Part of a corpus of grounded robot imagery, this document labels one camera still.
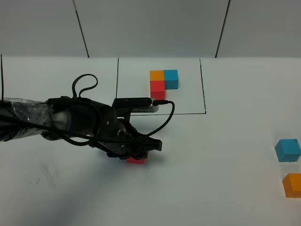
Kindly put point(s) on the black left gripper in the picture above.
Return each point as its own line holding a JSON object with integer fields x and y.
{"x": 116, "y": 126}

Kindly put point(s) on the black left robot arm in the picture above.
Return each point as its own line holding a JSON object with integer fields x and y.
{"x": 81, "y": 122}

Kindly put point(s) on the red template cube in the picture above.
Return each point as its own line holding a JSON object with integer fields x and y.
{"x": 157, "y": 90}

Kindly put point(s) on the orange template cube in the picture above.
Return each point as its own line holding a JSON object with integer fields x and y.
{"x": 157, "y": 75}

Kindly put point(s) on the blue template cube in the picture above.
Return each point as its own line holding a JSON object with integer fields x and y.
{"x": 171, "y": 79}

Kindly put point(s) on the blue loose cube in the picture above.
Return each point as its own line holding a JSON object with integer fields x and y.
{"x": 288, "y": 150}

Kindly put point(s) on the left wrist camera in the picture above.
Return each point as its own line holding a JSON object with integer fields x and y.
{"x": 134, "y": 105}

